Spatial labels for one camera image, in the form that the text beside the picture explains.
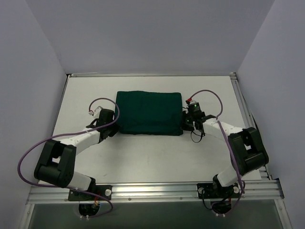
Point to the dark green surgical drape cloth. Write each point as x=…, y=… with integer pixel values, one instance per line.
x=149, y=113

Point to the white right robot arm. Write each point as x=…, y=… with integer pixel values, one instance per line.
x=246, y=149

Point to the aluminium back frame rail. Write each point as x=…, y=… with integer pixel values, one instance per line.
x=145, y=74

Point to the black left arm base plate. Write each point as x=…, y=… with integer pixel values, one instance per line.
x=102, y=190

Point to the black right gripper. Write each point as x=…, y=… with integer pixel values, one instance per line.
x=186, y=121

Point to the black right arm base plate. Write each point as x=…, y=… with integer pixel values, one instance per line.
x=211, y=191

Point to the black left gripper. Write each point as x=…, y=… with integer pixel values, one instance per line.
x=112, y=129

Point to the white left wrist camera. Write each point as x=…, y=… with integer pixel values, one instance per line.
x=95, y=111

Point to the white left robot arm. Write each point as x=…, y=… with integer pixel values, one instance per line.
x=57, y=161

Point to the aluminium front frame rail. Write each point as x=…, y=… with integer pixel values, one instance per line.
x=155, y=192

